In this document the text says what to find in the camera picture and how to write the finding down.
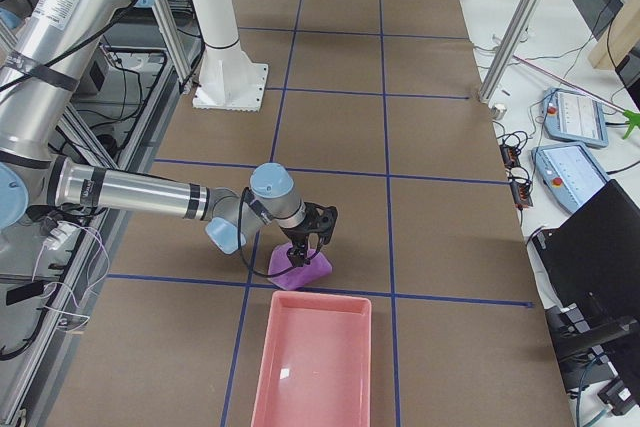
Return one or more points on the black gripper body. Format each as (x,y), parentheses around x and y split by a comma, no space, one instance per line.
(299,235)

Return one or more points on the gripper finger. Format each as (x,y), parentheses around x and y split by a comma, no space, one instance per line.
(300,253)
(293,256)

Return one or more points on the purple cloth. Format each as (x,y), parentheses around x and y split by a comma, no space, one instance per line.
(298,277)

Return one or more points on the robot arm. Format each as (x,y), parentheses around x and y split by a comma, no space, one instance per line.
(39,76)

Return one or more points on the pink plastic bin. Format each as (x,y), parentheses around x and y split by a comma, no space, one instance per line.
(316,362)

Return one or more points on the small metal cylinder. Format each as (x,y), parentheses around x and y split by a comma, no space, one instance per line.
(498,111)

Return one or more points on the near teach pendant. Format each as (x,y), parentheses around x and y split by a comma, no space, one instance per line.
(570,172)

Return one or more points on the teach pendant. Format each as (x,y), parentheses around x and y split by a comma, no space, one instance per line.
(570,116)
(570,172)

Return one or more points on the far teach pendant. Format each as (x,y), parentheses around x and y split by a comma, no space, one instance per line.
(570,116)

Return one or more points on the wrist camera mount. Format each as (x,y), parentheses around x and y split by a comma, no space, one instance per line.
(320,221)

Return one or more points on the white pedestal column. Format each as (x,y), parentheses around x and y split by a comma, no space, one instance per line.
(228,79)

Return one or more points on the green handled grabber stick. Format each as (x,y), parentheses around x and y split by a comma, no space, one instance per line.
(632,117)

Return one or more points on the aluminium frame post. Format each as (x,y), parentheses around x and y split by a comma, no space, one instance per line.
(507,47)

